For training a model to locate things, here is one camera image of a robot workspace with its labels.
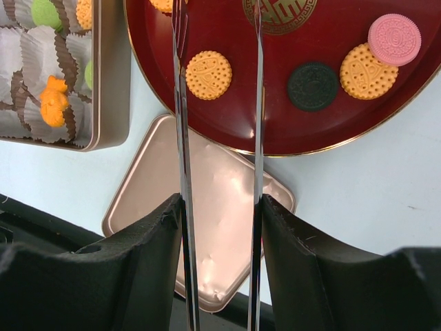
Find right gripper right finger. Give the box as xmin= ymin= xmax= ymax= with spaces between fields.
xmin=263 ymin=195 xmax=440 ymax=330

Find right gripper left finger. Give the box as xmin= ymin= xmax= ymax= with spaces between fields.
xmin=1 ymin=194 xmax=181 ymax=330

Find orange fish-shaped cookie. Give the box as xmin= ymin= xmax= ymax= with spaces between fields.
xmin=39 ymin=75 xmax=70 ymax=128

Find orange biscuit cookie bottom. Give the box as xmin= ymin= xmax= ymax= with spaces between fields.
xmin=185 ymin=50 xmax=232 ymax=101

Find orange biscuit cookie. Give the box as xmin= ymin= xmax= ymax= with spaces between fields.
xmin=185 ymin=50 xmax=232 ymax=101
xmin=150 ymin=0 xmax=174 ymax=13
xmin=76 ymin=0 xmax=92 ymax=30
xmin=340 ymin=43 xmax=399 ymax=100

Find green sandwich cookie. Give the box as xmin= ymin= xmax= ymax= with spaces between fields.
xmin=84 ymin=60 xmax=93 ymax=89
xmin=30 ymin=0 xmax=63 ymax=31

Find metal serving tongs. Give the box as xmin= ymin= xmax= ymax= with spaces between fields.
xmin=172 ymin=1 xmax=265 ymax=330

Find black sandwich cookie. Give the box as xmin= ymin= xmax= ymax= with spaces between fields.
xmin=287 ymin=61 xmax=339 ymax=112

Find gold cookie tin box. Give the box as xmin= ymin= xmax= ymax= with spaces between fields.
xmin=2 ymin=1 xmax=131 ymax=151

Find white paper cookie cups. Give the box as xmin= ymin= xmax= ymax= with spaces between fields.
xmin=1 ymin=1 xmax=94 ymax=148

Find red round tray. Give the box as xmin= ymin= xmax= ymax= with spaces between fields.
xmin=123 ymin=0 xmax=441 ymax=158

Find pink sandwich cookie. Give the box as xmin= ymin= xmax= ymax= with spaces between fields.
xmin=367 ymin=13 xmax=422 ymax=67

